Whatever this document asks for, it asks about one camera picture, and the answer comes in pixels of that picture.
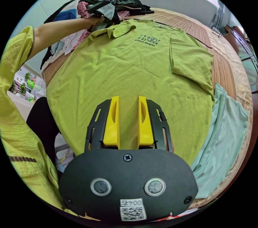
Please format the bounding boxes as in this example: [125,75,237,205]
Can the person's body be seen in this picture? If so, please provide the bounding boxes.
[0,26,79,217]

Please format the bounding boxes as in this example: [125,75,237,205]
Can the small white fan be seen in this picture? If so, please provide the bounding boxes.
[212,26,223,37]

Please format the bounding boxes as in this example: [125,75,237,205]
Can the person's left forearm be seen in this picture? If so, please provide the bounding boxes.
[30,17,94,57]

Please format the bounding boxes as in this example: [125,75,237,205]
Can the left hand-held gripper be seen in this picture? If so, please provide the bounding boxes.
[86,0,113,18]

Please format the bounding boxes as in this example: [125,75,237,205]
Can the pile of clothes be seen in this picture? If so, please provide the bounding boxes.
[40,0,155,71]

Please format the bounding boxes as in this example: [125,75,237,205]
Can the pale mint green garment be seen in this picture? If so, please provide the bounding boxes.
[190,82,250,199]

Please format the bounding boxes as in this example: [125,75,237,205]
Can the person's left hand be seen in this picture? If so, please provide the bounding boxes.
[87,16,106,30]

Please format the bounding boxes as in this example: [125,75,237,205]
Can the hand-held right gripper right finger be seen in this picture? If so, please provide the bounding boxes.
[138,96,155,149]

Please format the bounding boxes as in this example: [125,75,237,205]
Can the green t-shirt with print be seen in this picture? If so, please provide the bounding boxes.
[46,19,215,167]

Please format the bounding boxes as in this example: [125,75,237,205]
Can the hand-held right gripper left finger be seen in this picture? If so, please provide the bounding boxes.
[103,96,120,149]

